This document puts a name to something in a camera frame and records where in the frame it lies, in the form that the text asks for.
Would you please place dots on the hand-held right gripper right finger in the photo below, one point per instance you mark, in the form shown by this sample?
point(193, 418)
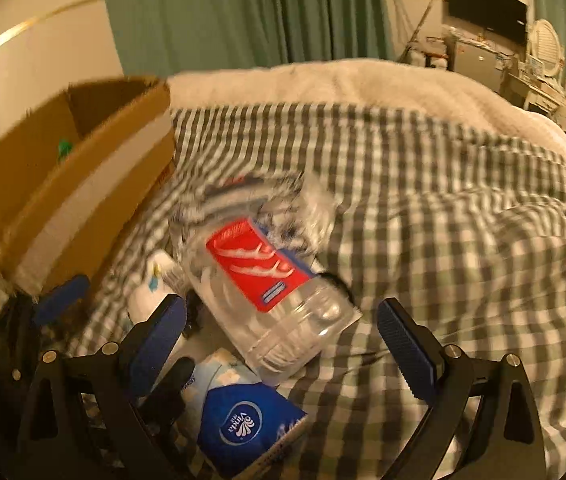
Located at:
point(405, 355)

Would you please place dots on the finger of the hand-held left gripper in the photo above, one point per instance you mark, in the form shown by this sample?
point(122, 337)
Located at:
point(63, 297)

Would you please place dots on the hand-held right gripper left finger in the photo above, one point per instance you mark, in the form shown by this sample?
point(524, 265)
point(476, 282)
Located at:
point(158, 345)

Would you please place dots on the white toothpaste tube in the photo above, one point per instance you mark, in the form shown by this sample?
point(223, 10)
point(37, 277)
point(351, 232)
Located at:
point(145, 295)

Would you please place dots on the brown cardboard box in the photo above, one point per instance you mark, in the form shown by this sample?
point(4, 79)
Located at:
point(88, 210)

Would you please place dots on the clear bottle red label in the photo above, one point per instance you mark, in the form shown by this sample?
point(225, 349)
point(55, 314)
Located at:
point(253, 265)

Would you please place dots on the light blue tissue pack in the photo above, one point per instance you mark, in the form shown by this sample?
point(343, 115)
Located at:
point(223, 370)

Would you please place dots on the green checked blanket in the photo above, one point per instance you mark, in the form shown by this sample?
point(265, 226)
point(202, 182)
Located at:
point(463, 260)

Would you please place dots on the green medicine box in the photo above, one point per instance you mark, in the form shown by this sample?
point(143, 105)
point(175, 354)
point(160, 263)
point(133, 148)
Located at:
point(65, 150)

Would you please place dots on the white fluffy blanket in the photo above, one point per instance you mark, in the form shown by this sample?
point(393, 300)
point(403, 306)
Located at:
point(363, 85)

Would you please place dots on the white dressing table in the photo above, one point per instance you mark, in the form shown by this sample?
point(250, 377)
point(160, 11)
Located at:
point(533, 87)

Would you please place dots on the white suitcase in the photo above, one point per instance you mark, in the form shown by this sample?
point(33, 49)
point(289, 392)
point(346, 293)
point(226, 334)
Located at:
point(428, 57)

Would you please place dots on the silver fridge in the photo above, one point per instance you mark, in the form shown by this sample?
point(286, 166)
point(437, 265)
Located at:
point(478, 62)

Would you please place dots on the leaning broom stick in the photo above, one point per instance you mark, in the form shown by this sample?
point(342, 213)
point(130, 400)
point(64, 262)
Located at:
point(420, 25)

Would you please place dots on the white oval mirror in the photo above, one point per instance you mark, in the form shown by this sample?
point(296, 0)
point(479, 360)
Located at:
point(548, 42)

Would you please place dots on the black wall television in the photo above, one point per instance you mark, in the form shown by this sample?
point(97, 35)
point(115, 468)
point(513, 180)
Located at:
point(488, 7)

